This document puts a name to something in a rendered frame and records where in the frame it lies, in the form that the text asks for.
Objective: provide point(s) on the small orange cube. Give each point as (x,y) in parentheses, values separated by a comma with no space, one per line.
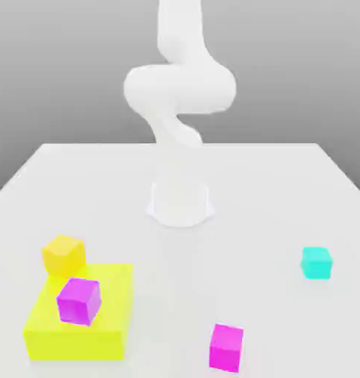
(63,257)

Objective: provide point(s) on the large yellow box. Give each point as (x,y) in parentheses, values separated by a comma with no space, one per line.
(109,310)

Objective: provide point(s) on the small cyan cube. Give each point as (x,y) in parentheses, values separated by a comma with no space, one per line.
(316,263)

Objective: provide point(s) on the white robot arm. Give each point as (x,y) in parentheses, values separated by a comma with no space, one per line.
(180,85)

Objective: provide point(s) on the small purple cube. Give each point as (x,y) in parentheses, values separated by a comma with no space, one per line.
(78,301)

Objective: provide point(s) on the small magenta cube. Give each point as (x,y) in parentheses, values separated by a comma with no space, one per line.
(225,348)

